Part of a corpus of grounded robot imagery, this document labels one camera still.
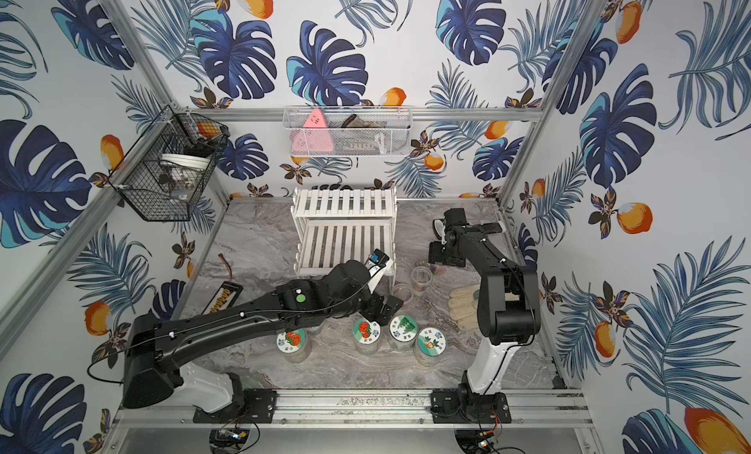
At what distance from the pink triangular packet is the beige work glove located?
617 millimetres

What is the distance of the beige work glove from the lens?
905 millimetres

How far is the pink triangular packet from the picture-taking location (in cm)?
90
